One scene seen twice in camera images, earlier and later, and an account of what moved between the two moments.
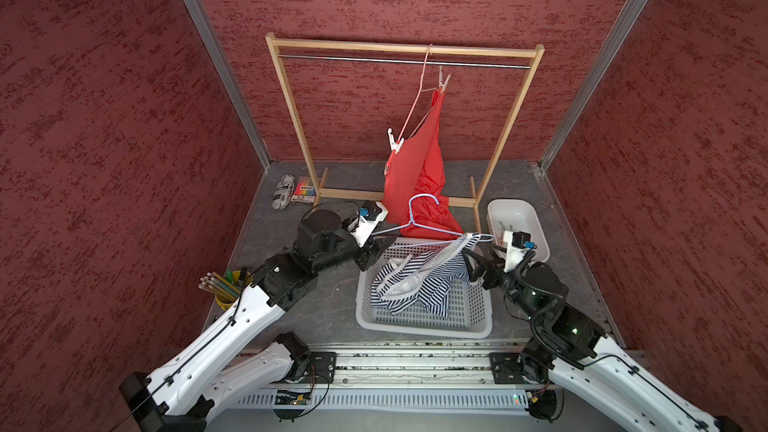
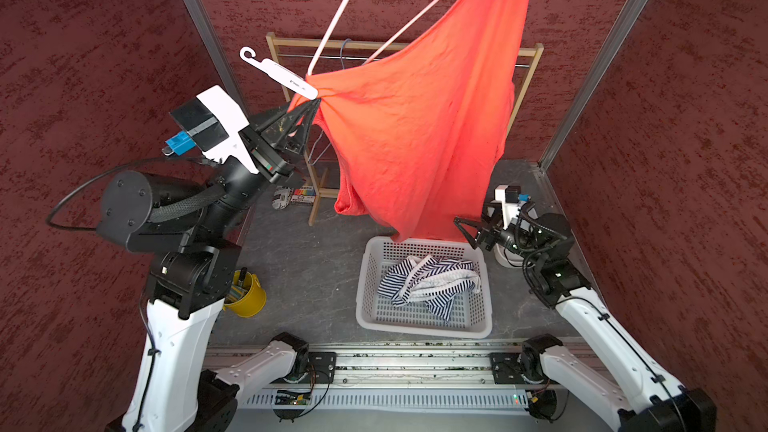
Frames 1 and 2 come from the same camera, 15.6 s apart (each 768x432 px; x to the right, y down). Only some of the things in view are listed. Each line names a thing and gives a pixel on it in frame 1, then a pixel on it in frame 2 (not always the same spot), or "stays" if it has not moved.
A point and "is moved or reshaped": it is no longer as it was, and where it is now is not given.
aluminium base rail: [403, 377] stays
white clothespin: [394, 145] to [278, 73]
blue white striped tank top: [424, 278] is moved or reshaped
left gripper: [368, 254] to [274, 160]
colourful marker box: [304, 192] stays
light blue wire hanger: [410, 222] to [341, 48]
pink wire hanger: [422, 89] to [400, 26]
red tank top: [413, 192] is moved or reshaped
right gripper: [494, 268] to [492, 232]
